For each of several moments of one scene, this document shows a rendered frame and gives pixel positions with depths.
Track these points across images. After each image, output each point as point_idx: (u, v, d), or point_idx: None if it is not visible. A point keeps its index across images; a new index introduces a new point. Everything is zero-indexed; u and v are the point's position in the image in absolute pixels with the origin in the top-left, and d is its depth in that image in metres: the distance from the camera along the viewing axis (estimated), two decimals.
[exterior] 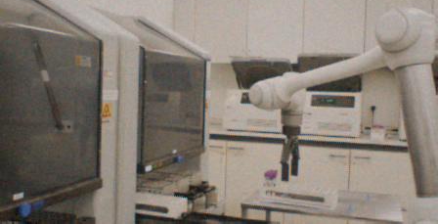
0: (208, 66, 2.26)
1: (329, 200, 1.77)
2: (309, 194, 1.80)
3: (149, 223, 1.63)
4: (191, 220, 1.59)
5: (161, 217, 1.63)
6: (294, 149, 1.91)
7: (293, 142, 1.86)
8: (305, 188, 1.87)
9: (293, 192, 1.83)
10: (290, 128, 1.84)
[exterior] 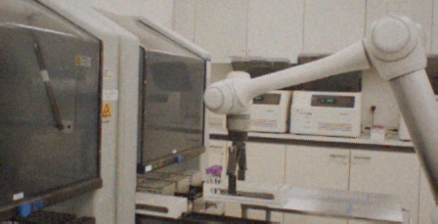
0: (208, 66, 2.26)
1: (279, 197, 1.61)
2: (256, 191, 1.64)
3: (149, 223, 1.63)
4: (191, 220, 1.59)
5: (161, 217, 1.63)
6: (240, 156, 1.74)
7: (240, 149, 1.69)
8: (253, 184, 1.70)
9: (240, 190, 1.66)
10: (237, 133, 1.67)
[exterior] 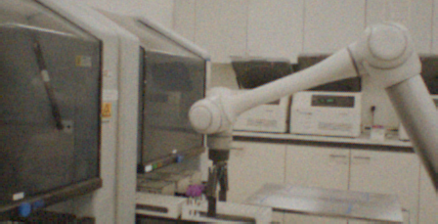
0: (208, 66, 2.26)
1: (261, 221, 1.52)
2: (238, 214, 1.54)
3: (149, 223, 1.63)
4: (191, 220, 1.59)
5: (161, 217, 1.63)
6: (222, 177, 1.64)
7: (221, 169, 1.59)
8: (235, 206, 1.60)
9: (220, 212, 1.56)
10: (217, 153, 1.58)
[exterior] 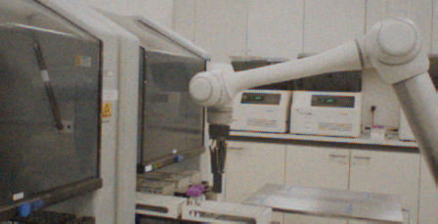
0: (208, 66, 2.26)
1: (261, 221, 1.52)
2: (238, 214, 1.54)
3: (149, 223, 1.63)
4: (191, 220, 1.59)
5: (161, 217, 1.63)
6: (221, 154, 1.62)
7: (221, 145, 1.59)
8: (235, 206, 1.60)
9: (220, 212, 1.56)
10: (217, 127, 1.58)
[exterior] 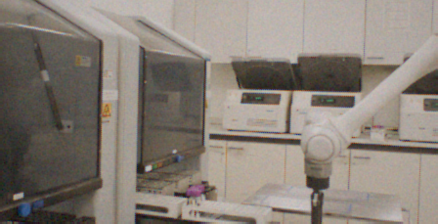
0: (208, 66, 2.26)
1: (261, 221, 1.52)
2: (238, 214, 1.54)
3: (149, 223, 1.63)
4: (191, 220, 1.59)
5: (161, 217, 1.63)
6: None
7: None
8: (235, 206, 1.60)
9: (220, 212, 1.56)
10: None
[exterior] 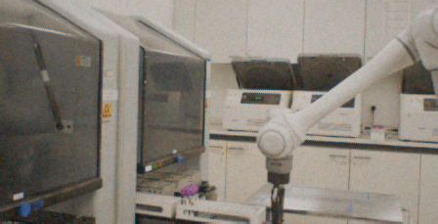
0: (208, 66, 2.26)
1: (254, 220, 1.53)
2: (232, 213, 1.55)
3: (143, 222, 1.64)
4: (185, 219, 1.60)
5: (155, 216, 1.64)
6: None
7: None
8: (229, 206, 1.61)
9: (214, 212, 1.57)
10: None
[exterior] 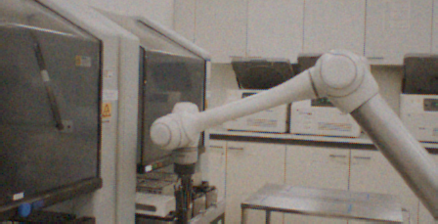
0: (208, 66, 2.26)
1: (160, 208, 1.64)
2: (140, 202, 1.66)
3: None
4: None
5: None
6: None
7: None
8: (141, 196, 1.72)
9: None
10: None
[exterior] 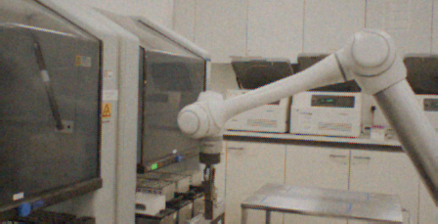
0: (208, 66, 2.26)
1: (150, 207, 1.65)
2: None
3: None
4: None
5: None
6: None
7: None
8: None
9: None
10: None
